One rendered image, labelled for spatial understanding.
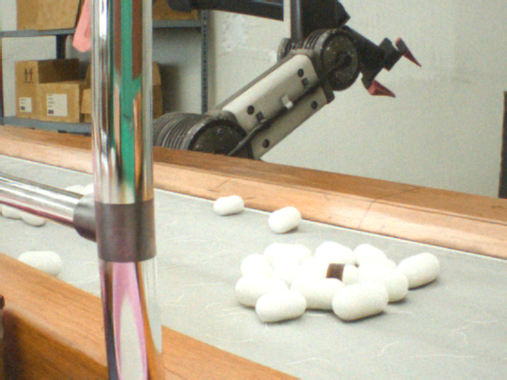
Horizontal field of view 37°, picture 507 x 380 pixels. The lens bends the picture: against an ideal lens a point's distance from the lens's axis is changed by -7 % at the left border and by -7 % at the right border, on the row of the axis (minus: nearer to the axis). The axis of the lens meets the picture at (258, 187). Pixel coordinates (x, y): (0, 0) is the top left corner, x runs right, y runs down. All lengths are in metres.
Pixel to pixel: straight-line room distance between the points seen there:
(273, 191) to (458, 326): 0.36
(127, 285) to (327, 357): 0.17
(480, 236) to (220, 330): 0.26
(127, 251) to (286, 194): 0.50
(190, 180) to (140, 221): 0.59
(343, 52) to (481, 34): 1.42
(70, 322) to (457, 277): 0.29
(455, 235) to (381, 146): 2.29
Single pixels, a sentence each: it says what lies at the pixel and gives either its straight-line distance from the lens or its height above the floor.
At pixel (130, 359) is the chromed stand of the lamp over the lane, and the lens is 0.31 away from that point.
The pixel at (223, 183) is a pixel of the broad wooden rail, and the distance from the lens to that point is 0.84.
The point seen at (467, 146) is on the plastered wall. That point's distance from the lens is 2.76.
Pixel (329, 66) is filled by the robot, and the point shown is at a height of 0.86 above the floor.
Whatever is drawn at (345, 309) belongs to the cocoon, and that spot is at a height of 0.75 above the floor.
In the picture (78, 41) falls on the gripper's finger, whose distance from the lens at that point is 0.81.
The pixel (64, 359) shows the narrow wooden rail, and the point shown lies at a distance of 0.41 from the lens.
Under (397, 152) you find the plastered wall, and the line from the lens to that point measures 2.90.
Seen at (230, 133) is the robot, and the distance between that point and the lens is 1.17.
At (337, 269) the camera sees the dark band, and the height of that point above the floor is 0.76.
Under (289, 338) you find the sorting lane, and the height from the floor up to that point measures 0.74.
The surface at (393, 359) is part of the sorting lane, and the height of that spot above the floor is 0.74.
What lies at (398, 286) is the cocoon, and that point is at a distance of 0.51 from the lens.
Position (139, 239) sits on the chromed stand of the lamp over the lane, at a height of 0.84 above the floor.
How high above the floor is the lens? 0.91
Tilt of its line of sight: 11 degrees down
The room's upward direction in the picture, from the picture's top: 1 degrees counter-clockwise
